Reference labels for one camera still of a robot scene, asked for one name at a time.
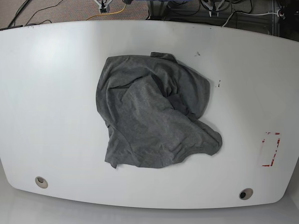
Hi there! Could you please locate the grey t-shirt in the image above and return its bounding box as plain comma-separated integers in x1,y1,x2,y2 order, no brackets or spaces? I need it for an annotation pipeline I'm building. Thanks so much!
96,52,222,168

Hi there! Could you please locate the red tape rectangle marking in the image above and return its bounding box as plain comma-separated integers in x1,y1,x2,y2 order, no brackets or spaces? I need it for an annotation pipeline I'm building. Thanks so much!
260,132,281,167

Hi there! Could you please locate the yellow cable on floor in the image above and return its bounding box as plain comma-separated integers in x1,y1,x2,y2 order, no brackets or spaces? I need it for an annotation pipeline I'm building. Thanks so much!
86,2,128,21

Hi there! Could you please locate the white cable on floor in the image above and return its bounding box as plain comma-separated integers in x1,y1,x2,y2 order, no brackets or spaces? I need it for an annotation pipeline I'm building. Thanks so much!
221,10,278,28

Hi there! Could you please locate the right table cable grommet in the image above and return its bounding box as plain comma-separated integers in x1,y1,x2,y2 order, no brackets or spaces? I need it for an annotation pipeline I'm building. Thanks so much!
239,188,253,200

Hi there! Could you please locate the table cable grommet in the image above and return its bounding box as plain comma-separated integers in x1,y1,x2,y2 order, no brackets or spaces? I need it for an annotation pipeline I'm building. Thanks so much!
35,176,48,189
239,188,253,200

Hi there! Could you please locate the left table cable grommet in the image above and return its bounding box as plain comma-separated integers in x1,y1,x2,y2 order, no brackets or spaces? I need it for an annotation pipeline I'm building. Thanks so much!
35,176,48,189

